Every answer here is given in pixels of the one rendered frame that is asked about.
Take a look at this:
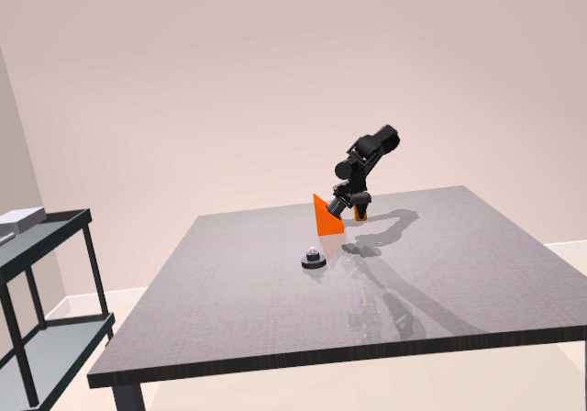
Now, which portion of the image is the orange knob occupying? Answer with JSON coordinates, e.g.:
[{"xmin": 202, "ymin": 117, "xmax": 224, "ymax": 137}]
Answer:
[{"xmin": 353, "ymin": 205, "xmax": 367, "ymax": 221}]

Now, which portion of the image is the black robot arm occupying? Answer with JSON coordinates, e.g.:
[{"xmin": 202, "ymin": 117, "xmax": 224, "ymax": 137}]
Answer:
[{"xmin": 325, "ymin": 125, "xmax": 400, "ymax": 219}]

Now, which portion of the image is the silver round pedestal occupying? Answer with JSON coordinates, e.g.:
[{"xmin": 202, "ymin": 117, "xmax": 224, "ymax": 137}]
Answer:
[{"xmin": 301, "ymin": 248, "xmax": 327, "ymax": 269}]

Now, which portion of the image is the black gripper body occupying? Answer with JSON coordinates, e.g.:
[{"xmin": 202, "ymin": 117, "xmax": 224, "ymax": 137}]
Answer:
[{"xmin": 349, "ymin": 172, "xmax": 371, "ymax": 205}]

